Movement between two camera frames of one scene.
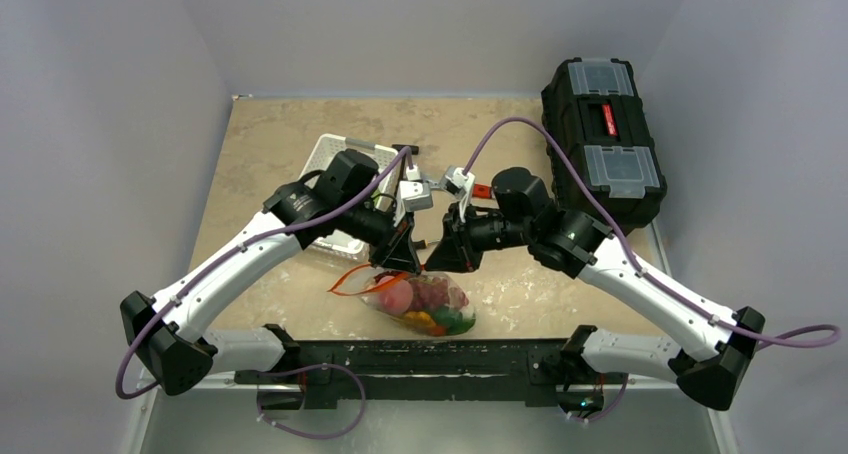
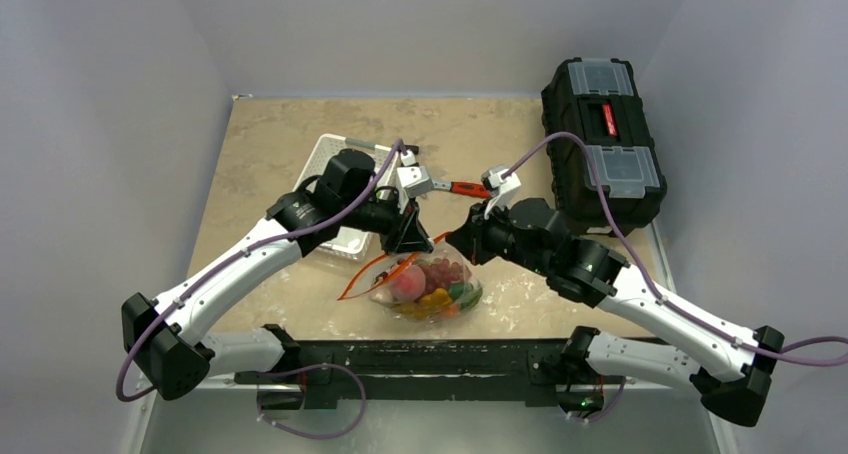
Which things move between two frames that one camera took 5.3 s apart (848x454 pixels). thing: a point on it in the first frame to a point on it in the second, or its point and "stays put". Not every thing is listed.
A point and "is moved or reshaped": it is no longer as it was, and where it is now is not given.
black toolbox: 597,108 stays put
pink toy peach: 396,298 is moved or reshaped
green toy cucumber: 452,319 to 465,295
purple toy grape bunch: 435,292 is moved or reshaped
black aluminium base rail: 543,372 stays put
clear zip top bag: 424,302 is moved or reshaped
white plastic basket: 328,147 stays put
